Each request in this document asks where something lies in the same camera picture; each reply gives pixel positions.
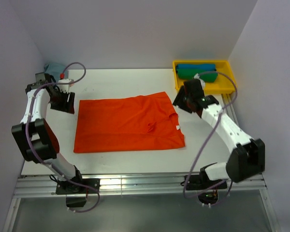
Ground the aluminium rail frame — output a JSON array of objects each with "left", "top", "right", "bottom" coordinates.
[{"left": 2, "top": 93, "right": 281, "bottom": 232}]

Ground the yellow plastic tray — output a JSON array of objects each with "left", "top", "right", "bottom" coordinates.
[{"left": 173, "top": 60, "right": 236, "bottom": 95}]

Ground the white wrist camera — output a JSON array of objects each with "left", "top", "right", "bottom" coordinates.
[
  {"left": 57, "top": 79, "right": 73, "bottom": 93},
  {"left": 193, "top": 73, "right": 205, "bottom": 89}
]

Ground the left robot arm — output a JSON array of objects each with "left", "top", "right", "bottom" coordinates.
[{"left": 11, "top": 72, "right": 85, "bottom": 193}]

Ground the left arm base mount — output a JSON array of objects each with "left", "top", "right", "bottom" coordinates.
[{"left": 49, "top": 174, "right": 100, "bottom": 209}]

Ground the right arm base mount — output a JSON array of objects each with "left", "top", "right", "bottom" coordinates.
[{"left": 180, "top": 174, "right": 232, "bottom": 208}]

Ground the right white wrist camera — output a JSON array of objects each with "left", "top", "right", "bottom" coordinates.
[{"left": 193, "top": 73, "right": 205, "bottom": 89}]

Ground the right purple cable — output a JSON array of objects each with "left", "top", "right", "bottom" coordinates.
[{"left": 182, "top": 71, "right": 239, "bottom": 207}]

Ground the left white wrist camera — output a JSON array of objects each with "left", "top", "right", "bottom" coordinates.
[{"left": 57, "top": 79, "right": 73, "bottom": 93}]

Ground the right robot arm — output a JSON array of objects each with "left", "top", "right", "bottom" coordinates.
[{"left": 173, "top": 79, "right": 265, "bottom": 189}]

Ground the blue rolled t shirt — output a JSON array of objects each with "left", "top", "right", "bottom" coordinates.
[{"left": 175, "top": 63, "right": 216, "bottom": 71}]

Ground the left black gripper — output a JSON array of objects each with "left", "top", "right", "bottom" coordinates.
[{"left": 49, "top": 89, "right": 75, "bottom": 114}]

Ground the green rolled t shirt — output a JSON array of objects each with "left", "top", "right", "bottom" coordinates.
[{"left": 176, "top": 69, "right": 218, "bottom": 83}]

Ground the grey-blue crumpled t shirt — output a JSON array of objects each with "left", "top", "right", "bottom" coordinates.
[{"left": 44, "top": 62, "right": 65, "bottom": 76}]

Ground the orange t shirt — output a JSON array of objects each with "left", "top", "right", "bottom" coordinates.
[{"left": 73, "top": 92, "right": 185, "bottom": 153}]

